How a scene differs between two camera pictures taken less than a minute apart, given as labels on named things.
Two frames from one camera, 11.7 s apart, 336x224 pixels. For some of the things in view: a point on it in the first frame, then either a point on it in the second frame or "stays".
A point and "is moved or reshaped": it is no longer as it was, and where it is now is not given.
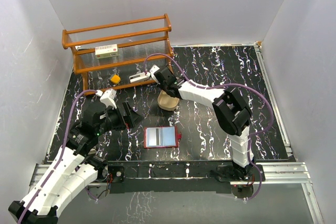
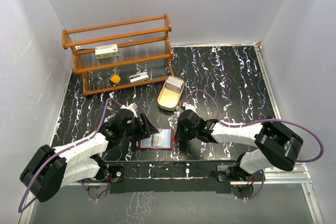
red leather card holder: x=161 y=137 is moved or reshaped
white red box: x=106 y=51 stays
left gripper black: x=132 y=118 to x=145 y=130
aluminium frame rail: x=293 y=171 stays
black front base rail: x=168 y=176 stays
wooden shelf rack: x=121 y=55 stays
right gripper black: x=161 y=86 to x=180 y=135
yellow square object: x=115 y=79 stays
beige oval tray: x=166 y=102 stays
